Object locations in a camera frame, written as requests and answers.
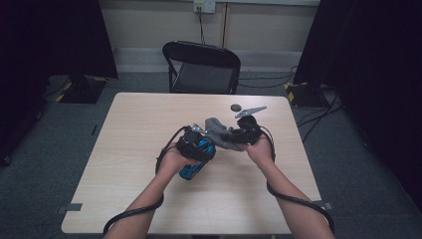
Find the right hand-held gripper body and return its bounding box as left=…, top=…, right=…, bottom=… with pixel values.
left=234, top=105, right=268, bottom=146

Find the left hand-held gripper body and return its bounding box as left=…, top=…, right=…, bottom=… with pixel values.
left=175, top=122, right=214, bottom=163

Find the grey towel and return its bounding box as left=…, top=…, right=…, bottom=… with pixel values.
left=204, top=117, right=247, bottom=153

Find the blue and black toy car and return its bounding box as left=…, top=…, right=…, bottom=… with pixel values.
left=178, top=136, right=217, bottom=181

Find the person's left hand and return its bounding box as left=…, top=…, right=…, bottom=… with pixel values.
left=158, top=145, right=200, bottom=180

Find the person's right hand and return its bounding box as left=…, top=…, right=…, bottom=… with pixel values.
left=243, top=135, right=275, bottom=170

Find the stand base with striped tape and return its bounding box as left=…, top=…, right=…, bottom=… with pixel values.
left=283, top=81, right=330, bottom=109
left=54, top=74, right=109, bottom=105

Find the black folding chair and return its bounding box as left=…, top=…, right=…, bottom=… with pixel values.
left=161, top=40, right=242, bottom=96

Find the grey tape strip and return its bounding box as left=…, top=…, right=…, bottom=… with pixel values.
left=315, top=199, right=334, bottom=212
left=56, top=202, right=84, bottom=214

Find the black curtain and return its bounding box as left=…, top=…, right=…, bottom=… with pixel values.
left=293, top=0, right=422, bottom=211
left=0, top=0, right=119, bottom=167

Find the black floor cable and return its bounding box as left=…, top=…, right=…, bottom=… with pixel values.
left=296, top=89, right=346, bottom=144
left=238, top=64, right=299, bottom=90

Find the right hand-held gripper black cable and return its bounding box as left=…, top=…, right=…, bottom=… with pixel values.
left=260, top=125, right=335, bottom=234

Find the hand-held gripper black cable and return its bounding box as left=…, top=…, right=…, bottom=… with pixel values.
left=260, top=125, right=335, bottom=234
left=102, top=125, right=192, bottom=237

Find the left hand-held gripper black cable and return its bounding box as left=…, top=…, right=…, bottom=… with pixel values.
left=102, top=125, right=192, bottom=237

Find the beige wall conduit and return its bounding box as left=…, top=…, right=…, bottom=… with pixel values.
left=221, top=2, right=231, bottom=48

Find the black socket cable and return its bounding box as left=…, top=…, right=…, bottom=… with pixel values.
left=197, top=7, right=207, bottom=45

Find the white wall socket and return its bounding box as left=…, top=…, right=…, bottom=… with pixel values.
left=193, top=0, right=217, bottom=15

